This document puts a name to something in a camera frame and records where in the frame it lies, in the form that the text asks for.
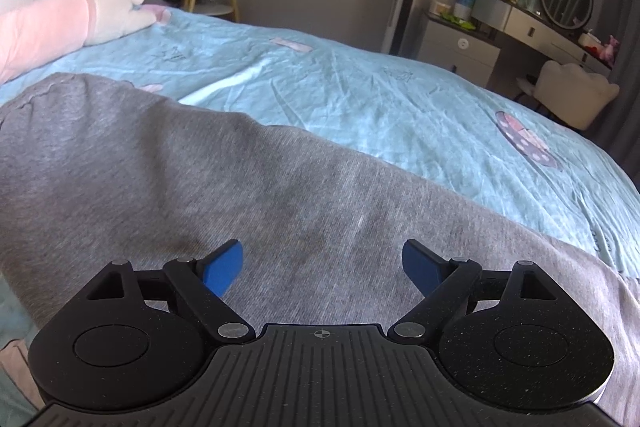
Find white shell-back chair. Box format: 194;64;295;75
516;60;621;130

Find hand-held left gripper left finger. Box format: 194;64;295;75
85;239;256;343

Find grey vanity dresser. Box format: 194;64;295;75
471;0;614;78

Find grey sweat pants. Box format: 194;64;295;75
0;73;640;427

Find grey curtain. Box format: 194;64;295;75
589;0;640;170

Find white and red tissue box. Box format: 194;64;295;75
578;29;604;51

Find green tray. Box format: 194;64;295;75
440;14;479;30

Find pink and white plush toy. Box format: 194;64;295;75
0;0;172;84

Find light blue printed bedsheet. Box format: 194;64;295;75
0;4;640;427

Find grey bedside cabinet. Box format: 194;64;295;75
416;12;502;88

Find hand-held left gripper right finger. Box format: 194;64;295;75
390;239;558;342

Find blue and white tub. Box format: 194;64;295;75
453;0;479;22

